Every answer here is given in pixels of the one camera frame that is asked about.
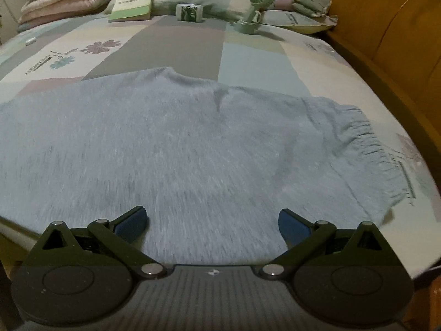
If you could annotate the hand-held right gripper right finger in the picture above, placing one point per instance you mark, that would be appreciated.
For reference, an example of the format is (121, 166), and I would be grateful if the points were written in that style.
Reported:
(293, 227)

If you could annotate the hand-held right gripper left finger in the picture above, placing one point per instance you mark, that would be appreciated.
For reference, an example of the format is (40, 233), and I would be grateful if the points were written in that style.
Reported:
(129, 226)

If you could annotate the grey sweatpants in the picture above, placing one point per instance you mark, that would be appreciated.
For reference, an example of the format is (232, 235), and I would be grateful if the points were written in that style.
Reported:
(189, 144)

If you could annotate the small white oval object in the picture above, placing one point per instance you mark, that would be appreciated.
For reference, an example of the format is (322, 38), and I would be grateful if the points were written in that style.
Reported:
(30, 40)

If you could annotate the small green white box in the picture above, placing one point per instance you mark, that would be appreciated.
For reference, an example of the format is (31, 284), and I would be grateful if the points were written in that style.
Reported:
(188, 12)

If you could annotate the grey green crumpled cloth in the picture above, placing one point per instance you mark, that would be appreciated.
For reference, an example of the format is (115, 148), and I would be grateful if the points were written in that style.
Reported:
(310, 5)

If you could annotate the wooden headboard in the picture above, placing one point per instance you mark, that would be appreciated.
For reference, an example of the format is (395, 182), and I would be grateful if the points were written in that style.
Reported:
(396, 24)

